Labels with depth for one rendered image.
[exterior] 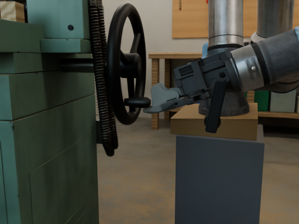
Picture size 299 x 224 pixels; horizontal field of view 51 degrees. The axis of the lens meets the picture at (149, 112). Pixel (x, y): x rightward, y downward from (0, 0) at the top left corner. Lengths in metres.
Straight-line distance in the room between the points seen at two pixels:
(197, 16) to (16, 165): 3.49
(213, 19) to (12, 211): 0.62
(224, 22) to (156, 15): 3.35
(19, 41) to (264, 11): 0.73
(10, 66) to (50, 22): 0.15
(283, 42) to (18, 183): 0.58
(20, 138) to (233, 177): 0.73
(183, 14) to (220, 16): 3.23
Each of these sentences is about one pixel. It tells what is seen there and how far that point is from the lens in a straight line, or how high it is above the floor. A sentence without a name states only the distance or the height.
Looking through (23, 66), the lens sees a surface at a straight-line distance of 0.68.
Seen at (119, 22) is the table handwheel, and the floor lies 0.90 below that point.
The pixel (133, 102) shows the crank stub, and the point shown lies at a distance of 0.67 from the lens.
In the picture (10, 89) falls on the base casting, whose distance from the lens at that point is 0.64.
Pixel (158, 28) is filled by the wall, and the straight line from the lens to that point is 4.10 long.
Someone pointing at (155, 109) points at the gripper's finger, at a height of 0.72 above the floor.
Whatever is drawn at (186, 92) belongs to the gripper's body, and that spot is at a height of 0.76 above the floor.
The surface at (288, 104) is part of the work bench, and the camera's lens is 3.51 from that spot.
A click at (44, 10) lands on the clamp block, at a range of 0.76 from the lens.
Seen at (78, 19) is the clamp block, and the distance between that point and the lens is 0.72.
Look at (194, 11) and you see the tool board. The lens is 3.99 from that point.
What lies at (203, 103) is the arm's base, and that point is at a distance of 1.18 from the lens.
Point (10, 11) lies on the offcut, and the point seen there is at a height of 0.92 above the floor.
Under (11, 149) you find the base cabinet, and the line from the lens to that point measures 0.67.
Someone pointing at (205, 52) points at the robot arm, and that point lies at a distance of 1.16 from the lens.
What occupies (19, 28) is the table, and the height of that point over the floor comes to 0.89.
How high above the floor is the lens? 0.84
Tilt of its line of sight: 10 degrees down
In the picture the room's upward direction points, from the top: straight up
